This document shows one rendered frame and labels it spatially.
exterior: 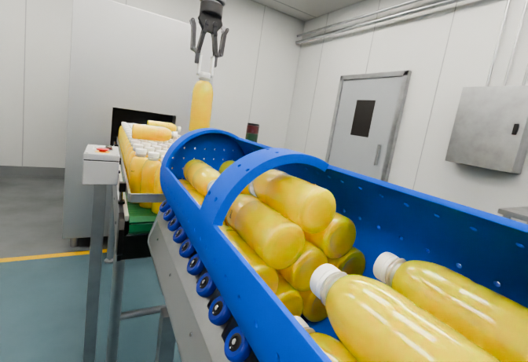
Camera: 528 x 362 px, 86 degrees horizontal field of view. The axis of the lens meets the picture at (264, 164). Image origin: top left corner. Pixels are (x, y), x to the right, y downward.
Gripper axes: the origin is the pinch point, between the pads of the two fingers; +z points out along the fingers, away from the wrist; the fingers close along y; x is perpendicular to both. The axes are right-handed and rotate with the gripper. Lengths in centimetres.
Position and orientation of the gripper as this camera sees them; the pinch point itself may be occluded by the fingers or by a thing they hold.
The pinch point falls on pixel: (205, 66)
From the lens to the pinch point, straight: 105.4
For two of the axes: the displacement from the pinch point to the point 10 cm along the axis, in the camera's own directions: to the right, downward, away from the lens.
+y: 8.8, 0.5, 4.8
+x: -4.6, -2.0, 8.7
